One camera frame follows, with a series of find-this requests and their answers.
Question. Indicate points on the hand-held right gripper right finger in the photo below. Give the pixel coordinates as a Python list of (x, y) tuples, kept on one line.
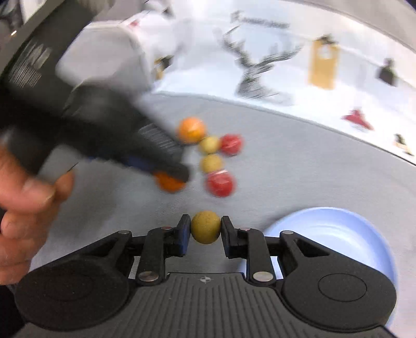
[(226, 239)]

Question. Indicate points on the person's left hand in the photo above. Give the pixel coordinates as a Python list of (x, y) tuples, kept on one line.
[(22, 221)]

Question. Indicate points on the grey printed sofa cover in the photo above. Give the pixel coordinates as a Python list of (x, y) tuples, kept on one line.
[(292, 156)]

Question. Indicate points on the small yellow round fruit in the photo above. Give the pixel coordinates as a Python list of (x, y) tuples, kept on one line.
[(209, 145), (211, 163), (205, 227)]

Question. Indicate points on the orange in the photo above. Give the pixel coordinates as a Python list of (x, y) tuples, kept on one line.
[(191, 130), (169, 186)]

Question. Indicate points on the light blue plate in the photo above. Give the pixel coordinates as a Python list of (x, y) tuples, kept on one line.
[(328, 227)]

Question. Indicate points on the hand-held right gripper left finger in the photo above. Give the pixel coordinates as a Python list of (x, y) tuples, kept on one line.
[(184, 235)]

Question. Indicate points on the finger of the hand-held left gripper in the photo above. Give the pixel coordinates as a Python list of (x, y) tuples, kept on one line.
[(175, 172)]

